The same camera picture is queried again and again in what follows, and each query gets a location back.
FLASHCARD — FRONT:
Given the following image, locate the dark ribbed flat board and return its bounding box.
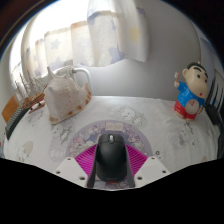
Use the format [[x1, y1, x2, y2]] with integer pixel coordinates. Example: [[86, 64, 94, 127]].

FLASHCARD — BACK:
[[4, 104, 32, 141]]

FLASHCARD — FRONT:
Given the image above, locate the black computer mouse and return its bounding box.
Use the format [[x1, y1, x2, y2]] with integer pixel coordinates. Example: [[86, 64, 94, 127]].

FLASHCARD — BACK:
[[95, 133, 129, 183]]

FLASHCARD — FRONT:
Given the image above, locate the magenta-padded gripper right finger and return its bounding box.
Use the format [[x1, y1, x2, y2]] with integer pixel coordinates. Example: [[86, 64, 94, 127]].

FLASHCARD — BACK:
[[124, 143, 171, 189]]

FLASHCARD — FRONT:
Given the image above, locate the cartoon boy figure clock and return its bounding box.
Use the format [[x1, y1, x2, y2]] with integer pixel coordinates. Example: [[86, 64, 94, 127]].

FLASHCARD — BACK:
[[173, 61, 210, 122]]

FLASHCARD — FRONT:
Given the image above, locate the white star-print curtain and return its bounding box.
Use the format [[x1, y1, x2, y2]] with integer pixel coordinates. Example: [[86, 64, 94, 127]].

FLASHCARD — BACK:
[[19, 0, 150, 78]]

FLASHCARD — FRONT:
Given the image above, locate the wooden model sailing ship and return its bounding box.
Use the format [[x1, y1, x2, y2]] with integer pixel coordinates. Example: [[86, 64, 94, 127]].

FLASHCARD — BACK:
[[13, 71, 47, 115]]

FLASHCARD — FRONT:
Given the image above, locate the white cartoon-print tablecloth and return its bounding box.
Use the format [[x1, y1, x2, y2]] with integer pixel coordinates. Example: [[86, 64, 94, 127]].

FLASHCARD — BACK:
[[1, 95, 224, 191]]

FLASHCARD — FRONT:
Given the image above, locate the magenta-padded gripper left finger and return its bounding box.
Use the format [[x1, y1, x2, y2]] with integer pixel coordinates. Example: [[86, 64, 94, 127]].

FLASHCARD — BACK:
[[53, 143, 101, 189]]

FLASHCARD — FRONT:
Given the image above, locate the orange box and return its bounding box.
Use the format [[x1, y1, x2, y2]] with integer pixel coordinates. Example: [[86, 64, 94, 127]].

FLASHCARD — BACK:
[[1, 95, 20, 124]]

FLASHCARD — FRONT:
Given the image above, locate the white curved metal tube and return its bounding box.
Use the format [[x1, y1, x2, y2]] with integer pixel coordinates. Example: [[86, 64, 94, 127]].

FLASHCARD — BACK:
[[54, 65, 94, 96]]

